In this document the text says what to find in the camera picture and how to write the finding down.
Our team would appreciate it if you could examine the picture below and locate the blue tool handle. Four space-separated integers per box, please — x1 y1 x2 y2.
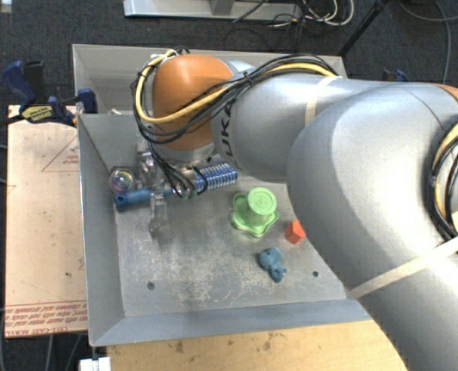
113 187 175 213

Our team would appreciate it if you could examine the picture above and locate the orange-red small block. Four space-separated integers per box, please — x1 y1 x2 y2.
284 219 307 246

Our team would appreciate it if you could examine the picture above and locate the brown cardboard board red print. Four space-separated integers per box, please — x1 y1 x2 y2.
4 104 89 339

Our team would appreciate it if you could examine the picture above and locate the grey metal bin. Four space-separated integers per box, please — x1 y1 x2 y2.
72 43 373 348

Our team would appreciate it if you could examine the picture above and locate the green cup with star rim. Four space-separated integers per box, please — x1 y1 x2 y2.
231 186 280 239

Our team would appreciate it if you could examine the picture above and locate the blue toy animal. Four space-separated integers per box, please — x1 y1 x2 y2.
257 247 288 284

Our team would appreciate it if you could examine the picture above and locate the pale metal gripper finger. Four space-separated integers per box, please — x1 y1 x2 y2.
137 143 157 192
148 189 169 240

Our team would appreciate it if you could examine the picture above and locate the clear glass ball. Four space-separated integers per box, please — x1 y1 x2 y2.
108 166 137 194

